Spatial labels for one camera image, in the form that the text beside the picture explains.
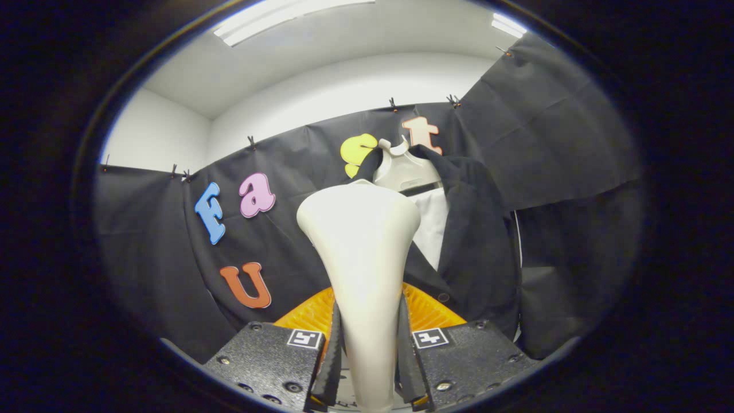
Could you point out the small ceiling light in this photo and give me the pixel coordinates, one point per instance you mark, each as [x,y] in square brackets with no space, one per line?
[507,26]

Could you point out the black backdrop cloth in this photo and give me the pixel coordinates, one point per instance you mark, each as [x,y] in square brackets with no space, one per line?
[287,241]

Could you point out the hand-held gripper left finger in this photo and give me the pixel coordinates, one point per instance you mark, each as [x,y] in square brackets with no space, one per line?
[334,373]

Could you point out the white garment steamer head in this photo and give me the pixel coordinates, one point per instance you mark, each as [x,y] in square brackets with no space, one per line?
[361,258]

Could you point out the black blazer jacket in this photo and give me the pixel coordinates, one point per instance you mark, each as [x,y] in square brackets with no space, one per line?
[476,241]

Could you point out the row of black backdrop clips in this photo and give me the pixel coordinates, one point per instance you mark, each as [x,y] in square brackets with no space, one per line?
[251,142]

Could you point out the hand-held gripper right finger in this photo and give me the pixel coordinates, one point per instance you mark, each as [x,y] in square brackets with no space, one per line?
[406,367]

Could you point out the long ceiling light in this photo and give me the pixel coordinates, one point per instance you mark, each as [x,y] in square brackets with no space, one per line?
[258,23]

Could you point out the white clothes hanger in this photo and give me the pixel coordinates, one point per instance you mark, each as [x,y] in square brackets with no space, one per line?
[404,172]

